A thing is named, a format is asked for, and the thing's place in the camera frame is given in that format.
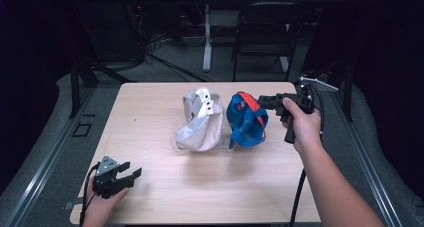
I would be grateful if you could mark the person's right hand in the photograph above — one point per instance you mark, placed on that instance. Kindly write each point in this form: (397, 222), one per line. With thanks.
(308, 130)

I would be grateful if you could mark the white desk leg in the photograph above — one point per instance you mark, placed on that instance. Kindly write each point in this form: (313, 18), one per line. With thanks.
(207, 47)
(284, 63)

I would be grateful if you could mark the black metal stand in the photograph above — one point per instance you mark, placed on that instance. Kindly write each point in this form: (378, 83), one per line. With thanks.
(348, 93)
(75, 87)

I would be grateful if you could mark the white cap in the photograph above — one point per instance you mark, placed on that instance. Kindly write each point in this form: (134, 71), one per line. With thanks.
(200, 133)

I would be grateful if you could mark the aluminium floor rail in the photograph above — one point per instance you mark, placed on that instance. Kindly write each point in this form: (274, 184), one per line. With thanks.
(366, 167)
(40, 173)

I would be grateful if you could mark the person's left hand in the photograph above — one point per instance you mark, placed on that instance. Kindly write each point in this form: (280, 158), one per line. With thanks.
(98, 208)

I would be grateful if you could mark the blue and orange cap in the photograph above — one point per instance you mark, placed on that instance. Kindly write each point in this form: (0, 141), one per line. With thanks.
(246, 127)

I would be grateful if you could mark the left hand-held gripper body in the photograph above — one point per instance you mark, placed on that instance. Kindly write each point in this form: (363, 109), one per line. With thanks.
(105, 182)

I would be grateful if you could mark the grey tape strip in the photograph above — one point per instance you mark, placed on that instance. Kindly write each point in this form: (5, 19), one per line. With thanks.
(71, 204)

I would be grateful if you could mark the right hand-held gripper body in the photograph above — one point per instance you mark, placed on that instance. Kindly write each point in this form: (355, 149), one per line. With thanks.
(301, 98)

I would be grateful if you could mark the black folding chair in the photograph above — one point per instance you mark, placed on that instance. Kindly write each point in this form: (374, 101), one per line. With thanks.
(266, 17)

